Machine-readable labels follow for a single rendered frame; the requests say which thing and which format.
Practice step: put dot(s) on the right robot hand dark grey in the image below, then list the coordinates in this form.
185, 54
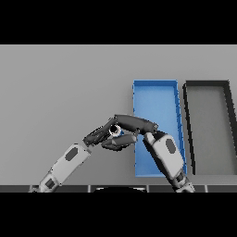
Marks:
139, 124

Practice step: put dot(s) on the left robot hand dark grey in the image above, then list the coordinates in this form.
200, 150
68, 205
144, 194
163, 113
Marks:
95, 136

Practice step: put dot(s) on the left robot arm light grey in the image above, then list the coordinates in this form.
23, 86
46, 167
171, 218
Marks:
66, 162

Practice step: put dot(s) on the right robot arm light grey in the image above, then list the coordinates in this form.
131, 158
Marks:
165, 155

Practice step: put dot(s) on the blue bin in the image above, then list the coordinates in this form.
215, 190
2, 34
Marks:
154, 102

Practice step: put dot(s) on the dark grey bin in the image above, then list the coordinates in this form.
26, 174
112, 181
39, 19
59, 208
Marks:
209, 129

